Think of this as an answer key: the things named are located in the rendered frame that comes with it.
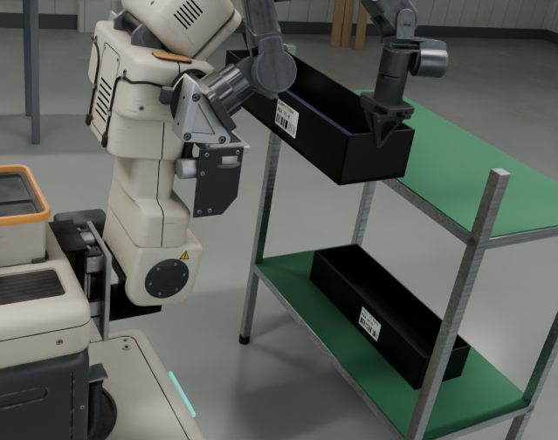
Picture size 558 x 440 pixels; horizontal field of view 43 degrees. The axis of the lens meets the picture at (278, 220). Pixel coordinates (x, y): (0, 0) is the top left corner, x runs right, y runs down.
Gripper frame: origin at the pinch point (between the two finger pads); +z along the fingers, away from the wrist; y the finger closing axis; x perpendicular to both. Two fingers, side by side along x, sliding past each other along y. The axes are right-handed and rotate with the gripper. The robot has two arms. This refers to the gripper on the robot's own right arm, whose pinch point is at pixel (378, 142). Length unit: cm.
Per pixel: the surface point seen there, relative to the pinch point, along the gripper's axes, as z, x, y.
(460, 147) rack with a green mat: 16, -50, 24
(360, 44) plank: 109, -321, 434
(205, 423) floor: 110, 13, 39
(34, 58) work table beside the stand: 60, 16, 259
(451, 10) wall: 88, -472, 483
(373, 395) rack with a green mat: 76, -17, 1
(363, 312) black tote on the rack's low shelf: 69, -30, 26
